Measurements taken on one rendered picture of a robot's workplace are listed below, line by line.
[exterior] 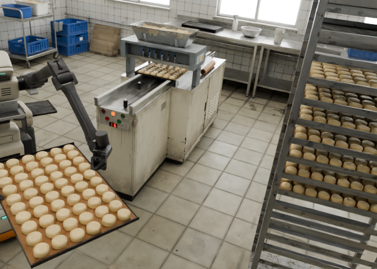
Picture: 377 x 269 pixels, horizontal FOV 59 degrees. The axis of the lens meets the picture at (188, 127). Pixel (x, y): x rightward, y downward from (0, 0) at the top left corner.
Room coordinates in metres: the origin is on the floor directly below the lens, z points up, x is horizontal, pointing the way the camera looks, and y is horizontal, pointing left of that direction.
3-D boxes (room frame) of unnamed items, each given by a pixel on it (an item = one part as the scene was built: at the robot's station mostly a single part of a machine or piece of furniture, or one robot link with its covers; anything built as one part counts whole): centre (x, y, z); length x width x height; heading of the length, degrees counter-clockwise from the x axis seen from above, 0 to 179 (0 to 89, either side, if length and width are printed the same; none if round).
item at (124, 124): (2.25, 0.56, 0.77); 0.24 x 0.04 x 0.14; 73
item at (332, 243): (1.61, -0.82, 0.42); 0.64 x 0.03 x 0.03; 76
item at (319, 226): (1.61, -0.82, 0.51); 0.64 x 0.03 x 0.03; 76
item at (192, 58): (3.08, 0.30, 1.01); 0.72 x 0.33 x 0.34; 73
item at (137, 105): (3.15, 0.13, 0.87); 2.01 x 0.03 x 0.07; 163
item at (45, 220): (0.92, 0.47, 0.98); 0.05 x 0.05 x 0.02
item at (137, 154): (2.60, 0.45, 0.45); 0.70 x 0.34 x 0.90; 163
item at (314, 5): (1.71, -0.53, 0.97); 0.03 x 0.03 x 1.70; 76
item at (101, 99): (3.23, 0.41, 0.87); 2.01 x 0.03 x 0.07; 163
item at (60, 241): (0.83, 0.40, 0.97); 0.05 x 0.05 x 0.02
